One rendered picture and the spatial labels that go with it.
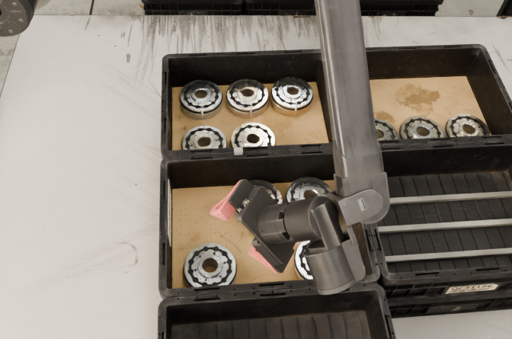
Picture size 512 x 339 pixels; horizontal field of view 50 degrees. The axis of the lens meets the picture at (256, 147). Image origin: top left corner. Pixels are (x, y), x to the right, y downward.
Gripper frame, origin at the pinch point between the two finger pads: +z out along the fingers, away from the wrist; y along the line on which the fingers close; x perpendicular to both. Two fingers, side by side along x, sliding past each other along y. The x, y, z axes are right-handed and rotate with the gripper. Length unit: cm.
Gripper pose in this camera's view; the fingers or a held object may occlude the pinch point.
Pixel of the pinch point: (234, 230)
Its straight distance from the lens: 87.6
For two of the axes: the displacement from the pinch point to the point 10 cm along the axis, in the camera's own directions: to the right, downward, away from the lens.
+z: -6.4, 2.0, 7.4
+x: -4.6, 6.7, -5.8
